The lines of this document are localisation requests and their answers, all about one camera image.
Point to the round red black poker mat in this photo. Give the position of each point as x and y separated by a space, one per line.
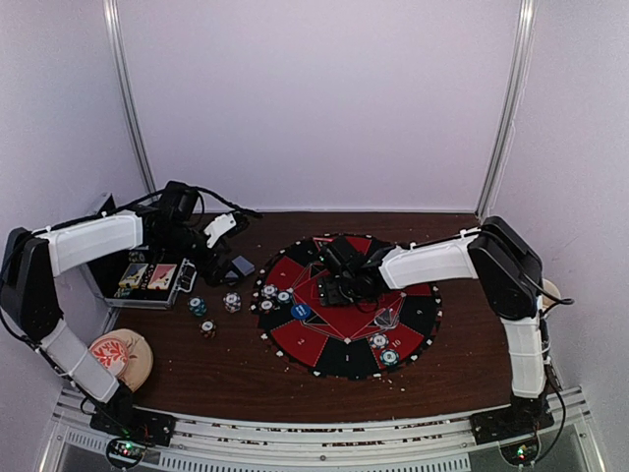
334 341

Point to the green blue chip stack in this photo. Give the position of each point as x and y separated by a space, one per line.
197 307

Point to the aluminium poker case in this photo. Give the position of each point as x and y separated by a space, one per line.
142 282

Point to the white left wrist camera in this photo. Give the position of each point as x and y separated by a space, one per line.
225 224

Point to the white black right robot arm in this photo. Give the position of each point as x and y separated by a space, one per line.
511 275

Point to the white grey poker chip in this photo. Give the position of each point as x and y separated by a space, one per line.
269 291

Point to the red playing card box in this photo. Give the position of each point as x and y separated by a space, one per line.
161 277

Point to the brown red chip stack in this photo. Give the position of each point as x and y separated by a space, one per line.
208 329

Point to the grey card deck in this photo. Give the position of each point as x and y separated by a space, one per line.
242 267

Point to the left aluminium frame post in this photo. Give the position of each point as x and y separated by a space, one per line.
130 112

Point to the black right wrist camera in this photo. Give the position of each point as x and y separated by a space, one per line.
340 256

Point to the beige red patterned bowl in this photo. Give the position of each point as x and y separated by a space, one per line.
125 354

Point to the beige ceramic mug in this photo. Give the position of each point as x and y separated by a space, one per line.
549 298

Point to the right aluminium frame post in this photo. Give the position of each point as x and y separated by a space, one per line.
521 55

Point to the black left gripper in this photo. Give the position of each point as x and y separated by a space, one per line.
214 276

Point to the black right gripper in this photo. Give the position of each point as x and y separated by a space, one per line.
327 292

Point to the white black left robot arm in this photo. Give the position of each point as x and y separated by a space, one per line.
33 259

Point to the aluminium front rail base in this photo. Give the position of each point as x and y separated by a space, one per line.
437 443

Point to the green blue poker chip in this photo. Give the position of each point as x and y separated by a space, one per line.
389 357

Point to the brown poker chip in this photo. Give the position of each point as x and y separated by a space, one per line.
267 306

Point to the yellow playing card box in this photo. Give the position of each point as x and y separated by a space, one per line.
133 276

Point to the blue small blind button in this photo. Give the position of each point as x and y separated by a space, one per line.
301 311

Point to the blue orange poker chip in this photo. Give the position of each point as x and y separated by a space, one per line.
378 341

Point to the aluminium frame post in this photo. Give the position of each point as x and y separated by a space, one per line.
130 112
521 55

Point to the clear dealer button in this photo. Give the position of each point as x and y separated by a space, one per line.
387 319

